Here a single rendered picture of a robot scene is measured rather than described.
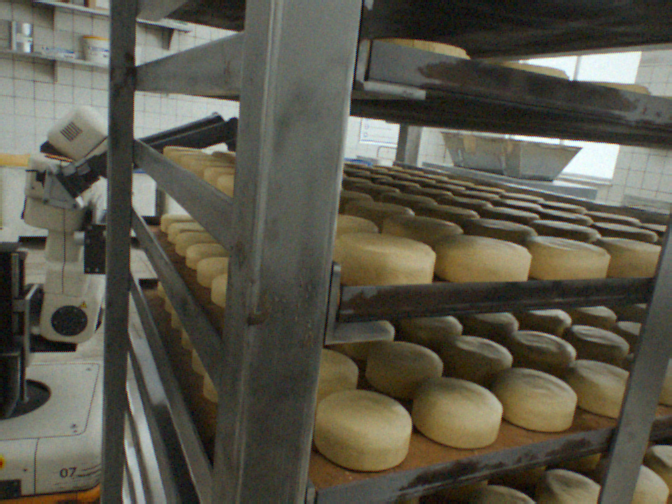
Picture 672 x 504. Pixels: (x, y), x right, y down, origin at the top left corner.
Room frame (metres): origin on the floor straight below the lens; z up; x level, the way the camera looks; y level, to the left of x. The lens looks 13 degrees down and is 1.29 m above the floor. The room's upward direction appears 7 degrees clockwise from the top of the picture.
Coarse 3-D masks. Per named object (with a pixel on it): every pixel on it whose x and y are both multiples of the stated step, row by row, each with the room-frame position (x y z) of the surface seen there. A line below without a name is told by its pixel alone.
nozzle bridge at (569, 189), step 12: (444, 168) 2.34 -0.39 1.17; (456, 168) 2.27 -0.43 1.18; (468, 168) 2.31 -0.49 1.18; (492, 180) 2.01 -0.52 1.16; (504, 180) 1.95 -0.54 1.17; (516, 180) 1.89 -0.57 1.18; (528, 180) 1.97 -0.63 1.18; (552, 192) 1.91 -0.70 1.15; (564, 192) 1.92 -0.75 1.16; (576, 192) 1.94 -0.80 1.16; (588, 192) 1.96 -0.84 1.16
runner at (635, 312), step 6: (606, 306) 0.55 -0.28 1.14; (612, 306) 0.54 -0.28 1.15; (618, 306) 0.54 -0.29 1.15; (624, 306) 0.53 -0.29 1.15; (630, 306) 0.53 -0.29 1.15; (636, 306) 0.52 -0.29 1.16; (642, 306) 0.52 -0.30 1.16; (618, 312) 0.54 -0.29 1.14; (624, 312) 0.53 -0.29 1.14; (630, 312) 0.52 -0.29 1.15; (636, 312) 0.52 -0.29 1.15; (642, 312) 0.51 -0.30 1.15; (618, 318) 0.53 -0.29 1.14; (624, 318) 0.53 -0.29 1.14; (630, 318) 0.52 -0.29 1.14; (636, 318) 0.52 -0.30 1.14; (642, 318) 0.51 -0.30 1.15
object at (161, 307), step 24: (168, 312) 0.65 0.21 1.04; (168, 336) 0.58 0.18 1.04; (192, 360) 0.50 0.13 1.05; (192, 384) 0.47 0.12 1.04; (192, 408) 0.43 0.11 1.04; (216, 408) 0.43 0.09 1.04; (600, 456) 0.43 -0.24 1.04; (648, 456) 0.41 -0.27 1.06; (504, 480) 0.38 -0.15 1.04; (528, 480) 0.38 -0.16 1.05; (552, 480) 0.36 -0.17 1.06; (576, 480) 0.36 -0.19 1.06; (600, 480) 0.37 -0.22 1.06; (648, 480) 0.37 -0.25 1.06
